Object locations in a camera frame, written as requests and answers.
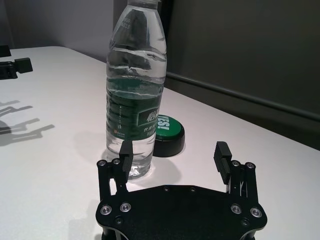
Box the clear water bottle green label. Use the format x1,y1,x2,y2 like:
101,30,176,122
104,0,168,181

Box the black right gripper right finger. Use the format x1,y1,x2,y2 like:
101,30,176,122
212,140,259,199

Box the green YES push button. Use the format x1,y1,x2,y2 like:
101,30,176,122
152,113,187,158

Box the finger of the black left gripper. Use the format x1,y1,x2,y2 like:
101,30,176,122
0,57,34,81
0,45,12,58

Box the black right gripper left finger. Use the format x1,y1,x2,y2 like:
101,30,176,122
96,140,134,199

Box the dark grey wall rail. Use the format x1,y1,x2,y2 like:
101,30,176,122
165,71,320,121

